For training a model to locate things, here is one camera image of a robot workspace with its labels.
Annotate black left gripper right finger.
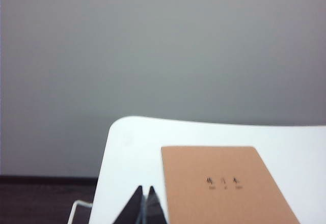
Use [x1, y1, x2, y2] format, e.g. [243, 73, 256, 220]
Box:
[144, 185, 170, 224]

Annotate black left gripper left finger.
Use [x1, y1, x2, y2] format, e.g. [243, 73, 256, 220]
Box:
[115, 185, 143, 224]

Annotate white wire frame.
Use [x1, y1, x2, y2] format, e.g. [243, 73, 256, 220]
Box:
[67, 200, 95, 224]

